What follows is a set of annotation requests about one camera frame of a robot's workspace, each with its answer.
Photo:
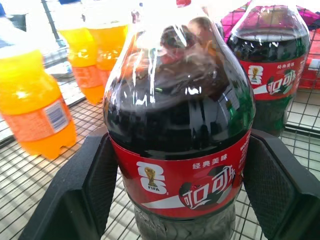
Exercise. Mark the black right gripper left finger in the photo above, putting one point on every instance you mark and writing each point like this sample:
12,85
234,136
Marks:
72,195

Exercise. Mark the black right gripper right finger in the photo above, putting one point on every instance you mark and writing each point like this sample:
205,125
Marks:
282,190

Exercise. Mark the cola bottle with red label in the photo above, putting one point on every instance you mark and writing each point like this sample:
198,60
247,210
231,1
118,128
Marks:
271,72
178,120

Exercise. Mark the orange soda bottle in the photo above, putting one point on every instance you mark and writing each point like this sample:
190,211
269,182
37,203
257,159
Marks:
81,60
35,102
108,47

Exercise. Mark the red snack package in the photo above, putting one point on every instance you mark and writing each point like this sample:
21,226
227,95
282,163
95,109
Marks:
311,65

